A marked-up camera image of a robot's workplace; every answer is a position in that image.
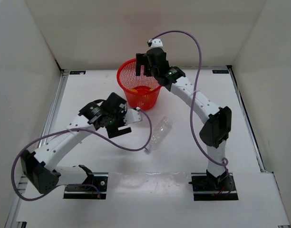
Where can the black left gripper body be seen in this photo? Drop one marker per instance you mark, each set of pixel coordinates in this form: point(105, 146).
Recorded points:
point(117, 118)

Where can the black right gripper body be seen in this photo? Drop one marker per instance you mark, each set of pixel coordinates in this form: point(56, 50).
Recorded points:
point(152, 72)

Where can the clear plastic bottle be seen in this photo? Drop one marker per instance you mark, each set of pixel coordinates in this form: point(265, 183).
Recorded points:
point(159, 133)

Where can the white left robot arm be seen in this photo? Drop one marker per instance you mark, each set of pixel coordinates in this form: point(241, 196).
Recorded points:
point(40, 165)

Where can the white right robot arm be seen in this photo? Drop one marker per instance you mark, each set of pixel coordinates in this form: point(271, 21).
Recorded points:
point(217, 120)

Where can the red mesh plastic bin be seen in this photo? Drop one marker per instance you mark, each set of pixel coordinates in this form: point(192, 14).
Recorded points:
point(127, 79)

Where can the right black logo sticker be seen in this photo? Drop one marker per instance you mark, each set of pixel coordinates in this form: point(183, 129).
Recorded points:
point(220, 71)

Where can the black logo sticker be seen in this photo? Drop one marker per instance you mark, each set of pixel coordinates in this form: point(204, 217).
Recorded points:
point(77, 72)
point(220, 71)

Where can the left black logo sticker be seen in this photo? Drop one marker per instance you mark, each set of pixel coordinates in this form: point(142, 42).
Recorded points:
point(77, 72)

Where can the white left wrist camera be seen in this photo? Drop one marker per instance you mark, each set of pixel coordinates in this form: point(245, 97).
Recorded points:
point(132, 116)

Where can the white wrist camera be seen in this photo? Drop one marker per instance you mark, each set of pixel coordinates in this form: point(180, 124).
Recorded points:
point(154, 43)
point(132, 116)

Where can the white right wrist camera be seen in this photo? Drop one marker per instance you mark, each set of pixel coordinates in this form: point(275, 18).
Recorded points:
point(154, 43)

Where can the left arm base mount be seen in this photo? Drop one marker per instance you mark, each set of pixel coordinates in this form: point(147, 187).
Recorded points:
point(93, 187)

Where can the right aluminium frame rail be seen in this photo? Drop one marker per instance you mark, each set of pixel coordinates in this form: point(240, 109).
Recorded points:
point(247, 121)

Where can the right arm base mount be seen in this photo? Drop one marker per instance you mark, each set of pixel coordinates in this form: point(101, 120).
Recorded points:
point(205, 190)

